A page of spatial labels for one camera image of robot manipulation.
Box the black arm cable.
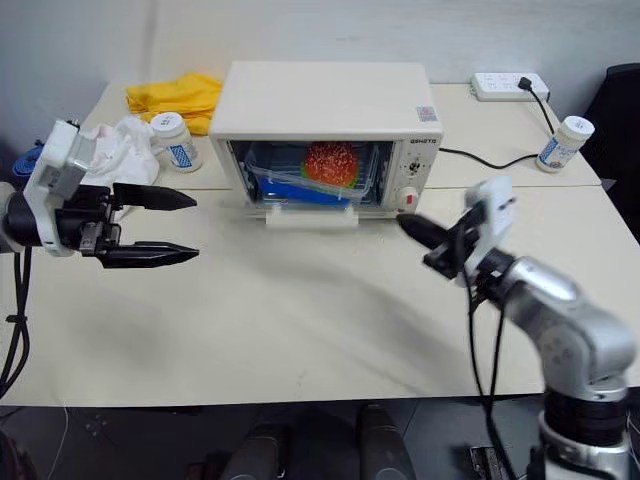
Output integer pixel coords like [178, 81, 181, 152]
[0, 245, 34, 397]
[466, 277, 517, 480]

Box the dark rounded shape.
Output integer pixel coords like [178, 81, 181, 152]
[355, 403, 417, 480]
[219, 423, 292, 480]

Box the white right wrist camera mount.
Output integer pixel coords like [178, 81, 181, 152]
[463, 176, 518, 275]

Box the yellow cloth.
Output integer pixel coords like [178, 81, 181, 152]
[124, 72, 224, 137]

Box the white bottle blue label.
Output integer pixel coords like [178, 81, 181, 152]
[535, 115, 596, 174]
[149, 112, 204, 174]

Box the red textured ball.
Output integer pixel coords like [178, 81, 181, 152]
[303, 141, 361, 188]

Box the white power strip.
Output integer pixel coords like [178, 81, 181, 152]
[468, 71, 552, 103]

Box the blue object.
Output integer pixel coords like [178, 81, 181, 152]
[11, 144, 45, 179]

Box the blue plate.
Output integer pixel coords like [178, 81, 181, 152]
[256, 175, 352, 208]

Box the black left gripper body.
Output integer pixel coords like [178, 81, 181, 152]
[53, 185, 125, 259]

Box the white toaster oven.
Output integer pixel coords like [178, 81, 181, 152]
[208, 60, 442, 232]

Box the clear plastic food container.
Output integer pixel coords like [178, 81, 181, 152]
[243, 141, 377, 207]

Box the white crumpled cloth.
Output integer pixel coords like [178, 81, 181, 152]
[79, 115, 161, 186]

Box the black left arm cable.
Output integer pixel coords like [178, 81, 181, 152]
[0, 245, 34, 397]

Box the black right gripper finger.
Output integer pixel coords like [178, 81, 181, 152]
[396, 213, 454, 236]
[399, 222, 449, 250]

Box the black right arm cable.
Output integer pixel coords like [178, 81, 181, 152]
[466, 277, 517, 480]

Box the glass toaster oven door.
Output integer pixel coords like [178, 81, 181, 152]
[219, 138, 400, 221]

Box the white oven door handle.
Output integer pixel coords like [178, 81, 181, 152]
[264, 205, 361, 231]

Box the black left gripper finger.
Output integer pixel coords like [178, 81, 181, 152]
[95, 241, 201, 270]
[112, 182, 198, 212]

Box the black chair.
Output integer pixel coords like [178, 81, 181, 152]
[579, 63, 640, 201]

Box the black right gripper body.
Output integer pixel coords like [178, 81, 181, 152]
[422, 207, 482, 282]

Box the black oven power cable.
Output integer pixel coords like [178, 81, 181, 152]
[438, 75, 559, 169]

